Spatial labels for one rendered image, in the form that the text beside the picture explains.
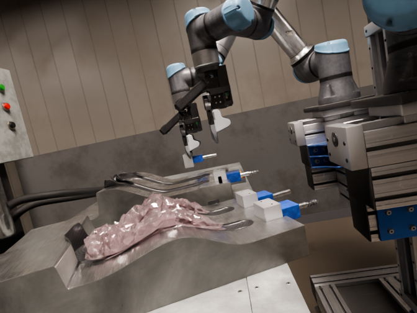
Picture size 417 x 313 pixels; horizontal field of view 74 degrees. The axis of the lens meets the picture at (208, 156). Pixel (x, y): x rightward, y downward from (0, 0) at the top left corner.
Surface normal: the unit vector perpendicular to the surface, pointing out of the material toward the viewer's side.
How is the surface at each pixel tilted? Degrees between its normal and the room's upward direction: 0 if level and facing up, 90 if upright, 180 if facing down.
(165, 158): 90
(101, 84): 90
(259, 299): 0
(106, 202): 90
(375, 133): 90
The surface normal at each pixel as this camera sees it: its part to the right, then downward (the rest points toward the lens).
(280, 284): -0.20, -0.97
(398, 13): -0.59, 0.33
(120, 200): -0.04, 0.12
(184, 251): 0.25, 0.06
